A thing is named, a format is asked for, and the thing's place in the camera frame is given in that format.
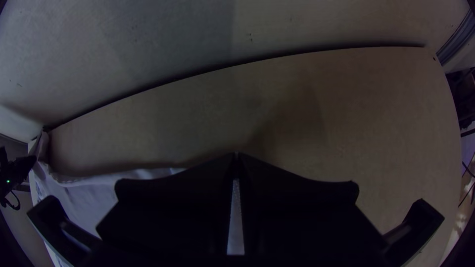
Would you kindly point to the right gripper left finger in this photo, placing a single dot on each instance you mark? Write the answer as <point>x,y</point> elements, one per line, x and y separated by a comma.
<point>170,215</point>

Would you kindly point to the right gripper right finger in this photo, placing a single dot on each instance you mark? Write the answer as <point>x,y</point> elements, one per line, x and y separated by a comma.
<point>297,218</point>

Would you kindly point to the white t-shirt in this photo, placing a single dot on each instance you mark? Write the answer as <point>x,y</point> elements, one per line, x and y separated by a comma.
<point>89,200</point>

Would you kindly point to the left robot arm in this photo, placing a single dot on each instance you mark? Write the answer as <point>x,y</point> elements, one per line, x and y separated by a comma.
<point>15,170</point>

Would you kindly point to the grey metal wall rail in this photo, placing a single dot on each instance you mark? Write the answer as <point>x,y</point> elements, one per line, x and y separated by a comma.
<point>458,37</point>

